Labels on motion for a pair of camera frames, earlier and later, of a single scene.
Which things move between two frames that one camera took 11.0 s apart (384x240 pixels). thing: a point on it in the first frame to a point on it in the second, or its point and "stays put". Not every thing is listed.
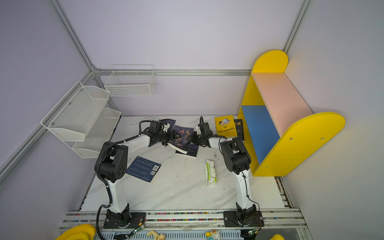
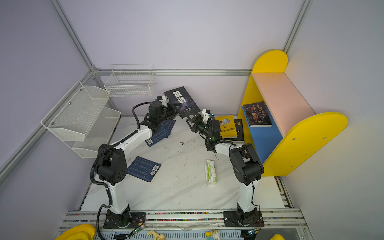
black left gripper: [170, 138] to [173, 108]
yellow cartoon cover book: [225, 126] stays put
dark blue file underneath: [170, 121] stays put
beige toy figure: [156, 236] stays put
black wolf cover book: [192, 151] to [180, 95]
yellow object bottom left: [81, 232] stays put
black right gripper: [193, 138] to [198, 121]
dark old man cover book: [182, 140] to [257, 115]
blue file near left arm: [143, 168] stays put
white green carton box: [210, 174] stays put
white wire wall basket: [128, 80] stays put
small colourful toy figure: [215, 235] stays put
